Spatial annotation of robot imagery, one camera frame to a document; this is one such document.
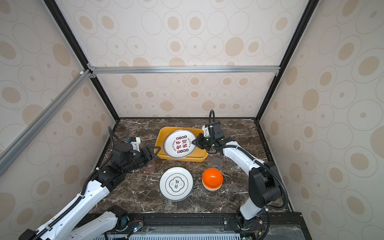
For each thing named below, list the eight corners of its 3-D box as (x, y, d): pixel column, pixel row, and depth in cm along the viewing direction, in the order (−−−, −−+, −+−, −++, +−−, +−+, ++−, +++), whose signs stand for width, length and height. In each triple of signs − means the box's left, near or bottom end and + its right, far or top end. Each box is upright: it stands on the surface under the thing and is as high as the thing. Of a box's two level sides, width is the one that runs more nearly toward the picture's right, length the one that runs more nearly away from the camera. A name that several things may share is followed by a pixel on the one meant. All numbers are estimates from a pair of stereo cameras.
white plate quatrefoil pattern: (158, 201, 82) (156, 199, 79) (162, 169, 94) (161, 166, 91) (193, 201, 82) (193, 199, 79) (193, 169, 94) (193, 166, 92)
